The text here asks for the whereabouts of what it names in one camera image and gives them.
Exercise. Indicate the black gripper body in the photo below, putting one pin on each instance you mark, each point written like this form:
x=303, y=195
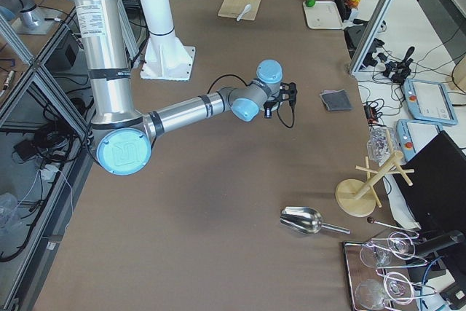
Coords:
x=268, y=113

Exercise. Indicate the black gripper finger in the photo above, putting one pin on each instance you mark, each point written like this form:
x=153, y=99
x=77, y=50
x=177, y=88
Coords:
x=268, y=112

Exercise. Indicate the white ceramic spoon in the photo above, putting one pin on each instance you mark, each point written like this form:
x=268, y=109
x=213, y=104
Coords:
x=245, y=11

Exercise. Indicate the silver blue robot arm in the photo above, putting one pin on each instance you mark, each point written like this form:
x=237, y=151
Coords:
x=30, y=16
x=123, y=135

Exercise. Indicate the grey folded cloth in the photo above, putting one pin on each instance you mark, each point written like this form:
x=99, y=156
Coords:
x=335, y=100

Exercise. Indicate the wooden cutting board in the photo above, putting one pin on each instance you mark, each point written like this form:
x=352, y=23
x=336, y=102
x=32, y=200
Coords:
x=232, y=8

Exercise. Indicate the cream rabbit tray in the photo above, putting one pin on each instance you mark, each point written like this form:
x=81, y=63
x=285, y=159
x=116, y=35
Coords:
x=323, y=15

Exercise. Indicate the green lime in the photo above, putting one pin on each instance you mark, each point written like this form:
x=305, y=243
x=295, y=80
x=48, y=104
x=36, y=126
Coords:
x=310, y=2

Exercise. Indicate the white pillar with base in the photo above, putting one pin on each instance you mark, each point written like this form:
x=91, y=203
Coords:
x=166, y=57

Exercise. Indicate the steel scoop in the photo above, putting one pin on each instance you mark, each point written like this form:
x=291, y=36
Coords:
x=307, y=220

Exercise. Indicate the clear plastic container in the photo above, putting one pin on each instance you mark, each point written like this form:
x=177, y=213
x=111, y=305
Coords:
x=378, y=144

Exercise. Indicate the wooden mug tree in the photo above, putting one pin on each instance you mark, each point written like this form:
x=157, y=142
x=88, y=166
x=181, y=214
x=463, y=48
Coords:
x=359, y=198

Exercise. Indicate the blue teach pendant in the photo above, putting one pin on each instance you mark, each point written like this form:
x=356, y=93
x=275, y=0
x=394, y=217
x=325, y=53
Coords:
x=414, y=135
x=429, y=101

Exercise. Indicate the wine glass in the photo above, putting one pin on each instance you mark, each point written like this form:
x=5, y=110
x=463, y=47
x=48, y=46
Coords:
x=392, y=291
x=392, y=251

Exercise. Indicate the black monitor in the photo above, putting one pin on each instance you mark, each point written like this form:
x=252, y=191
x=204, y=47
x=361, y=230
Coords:
x=436, y=198

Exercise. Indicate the black gripper camera mount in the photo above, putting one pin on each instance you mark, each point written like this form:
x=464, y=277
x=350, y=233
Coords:
x=288, y=92

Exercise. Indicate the aluminium frame post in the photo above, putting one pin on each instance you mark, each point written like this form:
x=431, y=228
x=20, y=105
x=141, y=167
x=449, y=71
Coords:
x=368, y=35

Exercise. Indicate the wire glass rack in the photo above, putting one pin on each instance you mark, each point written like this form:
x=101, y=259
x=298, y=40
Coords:
x=377, y=273

